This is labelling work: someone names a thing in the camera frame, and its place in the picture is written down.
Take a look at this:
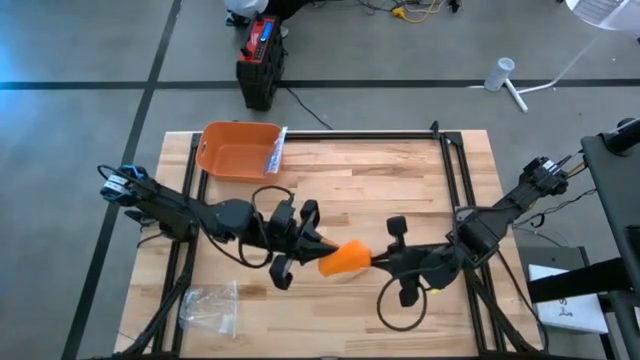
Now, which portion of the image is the black aluminium table frame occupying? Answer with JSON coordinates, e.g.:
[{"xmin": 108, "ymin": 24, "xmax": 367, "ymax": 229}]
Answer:
[{"xmin": 112, "ymin": 119, "xmax": 549, "ymax": 360}]

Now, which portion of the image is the yellow floor cable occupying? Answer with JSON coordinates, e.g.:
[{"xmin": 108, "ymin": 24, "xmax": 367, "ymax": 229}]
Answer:
[{"xmin": 391, "ymin": 0, "xmax": 447, "ymax": 25}]

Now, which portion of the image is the grey cabinet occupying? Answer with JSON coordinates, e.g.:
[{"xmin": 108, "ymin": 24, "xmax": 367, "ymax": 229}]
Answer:
[{"xmin": 516, "ymin": 245, "xmax": 584, "ymax": 284}]

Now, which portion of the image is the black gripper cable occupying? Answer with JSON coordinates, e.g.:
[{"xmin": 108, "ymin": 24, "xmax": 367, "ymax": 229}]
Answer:
[
  {"xmin": 199, "ymin": 184, "xmax": 297, "ymax": 271},
  {"xmin": 375, "ymin": 272, "xmax": 429, "ymax": 333}
]

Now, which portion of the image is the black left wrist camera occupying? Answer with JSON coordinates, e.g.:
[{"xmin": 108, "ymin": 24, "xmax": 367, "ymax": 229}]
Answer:
[{"xmin": 269, "ymin": 198, "xmax": 297, "ymax": 237}]

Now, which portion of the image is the black red power station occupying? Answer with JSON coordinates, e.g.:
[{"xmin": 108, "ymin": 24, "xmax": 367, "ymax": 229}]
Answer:
[{"xmin": 235, "ymin": 13, "xmax": 287, "ymax": 112}]

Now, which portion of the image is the white cardboard box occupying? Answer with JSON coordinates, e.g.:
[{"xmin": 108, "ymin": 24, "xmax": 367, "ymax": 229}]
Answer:
[{"xmin": 528, "ymin": 263, "xmax": 612, "ymax": 335}]

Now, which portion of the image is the clear plastic bag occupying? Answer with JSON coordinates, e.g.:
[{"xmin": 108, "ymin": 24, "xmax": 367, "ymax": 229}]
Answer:
[
  {"xmin": 263, "ymin": 125, "xmax": 290, "ymax": 176},
  {"xmin": 178, "ymin": 279, "xmax": 241, "ymax": 339}
]

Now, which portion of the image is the orange elastic bandage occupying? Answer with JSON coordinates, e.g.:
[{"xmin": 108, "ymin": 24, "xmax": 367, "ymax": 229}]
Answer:
[{"xmin": 317, "ymin": 238, "xmax": 374, "ymax": 279}]

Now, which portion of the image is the black power cable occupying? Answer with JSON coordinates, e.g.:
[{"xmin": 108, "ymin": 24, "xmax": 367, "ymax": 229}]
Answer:
[{"xmin": 282, "ymin": 82, "xmax": 335, "ymax": 132}]

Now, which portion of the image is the dark grey equipment stand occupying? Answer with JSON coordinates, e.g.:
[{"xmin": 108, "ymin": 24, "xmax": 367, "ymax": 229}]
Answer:
[{"xmin": 527, "ymin": 117, "xmax": 640, "ymax": 360}]

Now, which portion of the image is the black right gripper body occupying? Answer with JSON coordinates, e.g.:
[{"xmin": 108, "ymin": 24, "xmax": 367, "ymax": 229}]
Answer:
[{"xmin": 386, "ymin": 215, "xmax": 459, "ymax": 309}]

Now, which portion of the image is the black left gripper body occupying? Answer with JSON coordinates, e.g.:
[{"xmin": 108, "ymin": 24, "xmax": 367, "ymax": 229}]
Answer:
[{"xmin": 257, "ymin": 199, "xmax": 321, "ymax": 291}]

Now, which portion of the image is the orange plastic basket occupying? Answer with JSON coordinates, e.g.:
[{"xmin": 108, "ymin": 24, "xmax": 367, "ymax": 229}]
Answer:
[{"xmin": 195, "ymin": 120, "xmax": 284, "ymax": 182}]

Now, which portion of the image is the person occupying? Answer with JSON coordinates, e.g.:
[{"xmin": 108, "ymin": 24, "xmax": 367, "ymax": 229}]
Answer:
[{"xmin": 223, "ymin": 0, "xmax": 311, "ymax": 39}]

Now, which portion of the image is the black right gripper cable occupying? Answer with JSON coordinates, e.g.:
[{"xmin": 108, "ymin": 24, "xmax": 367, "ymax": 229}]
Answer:
[{"xmin": 375, "ymin": 272, "xmax": 429, "ymax": 333}]

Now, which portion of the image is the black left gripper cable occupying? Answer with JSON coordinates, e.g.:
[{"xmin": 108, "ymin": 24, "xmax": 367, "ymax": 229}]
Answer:
[{"xmin": 199, "ymin": 184, "xmax": 297, "ymax": 271}]

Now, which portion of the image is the white floor stand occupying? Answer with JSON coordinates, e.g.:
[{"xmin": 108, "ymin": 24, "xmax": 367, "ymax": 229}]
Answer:
[{"xmin": 467, "ymin": 0, "xmax": 640, "ymax": 114}]

